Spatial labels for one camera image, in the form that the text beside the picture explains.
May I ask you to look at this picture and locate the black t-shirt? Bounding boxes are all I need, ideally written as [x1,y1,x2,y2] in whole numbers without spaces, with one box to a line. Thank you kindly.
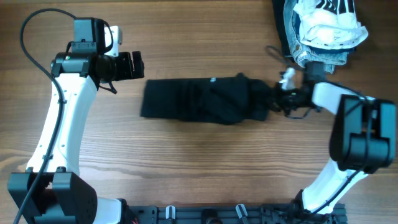
[140,73,272,125]

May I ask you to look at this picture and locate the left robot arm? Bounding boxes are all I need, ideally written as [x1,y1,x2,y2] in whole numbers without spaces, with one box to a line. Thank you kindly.
[7,17,144,223]

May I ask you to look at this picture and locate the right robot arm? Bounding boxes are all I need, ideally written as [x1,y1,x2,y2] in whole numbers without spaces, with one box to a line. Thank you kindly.
[272,62,396,222]

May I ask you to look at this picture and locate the folded blue jeans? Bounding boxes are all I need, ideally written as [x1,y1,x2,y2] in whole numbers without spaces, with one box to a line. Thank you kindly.
[283,0,353,74]

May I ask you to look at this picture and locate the white printed garment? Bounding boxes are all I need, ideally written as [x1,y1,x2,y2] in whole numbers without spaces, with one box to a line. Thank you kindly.
[293,0,368,50]

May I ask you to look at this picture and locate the black folded garment under jeans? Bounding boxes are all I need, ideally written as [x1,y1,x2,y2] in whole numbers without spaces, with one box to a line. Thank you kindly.
[272,0,294,62]

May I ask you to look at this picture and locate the right black camera cable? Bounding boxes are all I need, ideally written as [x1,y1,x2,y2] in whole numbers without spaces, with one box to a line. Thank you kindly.
[264,45,379,215]

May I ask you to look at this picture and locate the black camera cable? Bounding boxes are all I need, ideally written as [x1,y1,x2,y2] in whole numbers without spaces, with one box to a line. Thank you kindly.
[264,45,379,215]
[12,7,114,224]

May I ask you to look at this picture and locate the left black camera cable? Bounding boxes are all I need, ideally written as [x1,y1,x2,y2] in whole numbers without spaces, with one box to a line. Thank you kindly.
[12,7,114,224]

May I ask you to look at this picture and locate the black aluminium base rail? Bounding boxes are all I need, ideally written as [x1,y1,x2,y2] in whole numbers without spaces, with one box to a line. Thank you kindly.
[129,204,348,224]

